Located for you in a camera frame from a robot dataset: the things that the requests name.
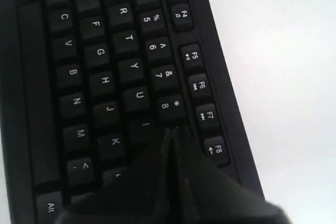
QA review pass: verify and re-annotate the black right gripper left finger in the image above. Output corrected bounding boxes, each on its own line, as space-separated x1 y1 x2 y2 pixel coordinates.
56 129 172 223

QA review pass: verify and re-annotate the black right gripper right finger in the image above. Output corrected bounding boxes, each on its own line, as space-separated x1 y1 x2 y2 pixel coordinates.
172 125 291 223

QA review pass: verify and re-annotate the black acer keyboard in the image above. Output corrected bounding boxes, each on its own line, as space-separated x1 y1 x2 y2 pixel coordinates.
1 0 263 223

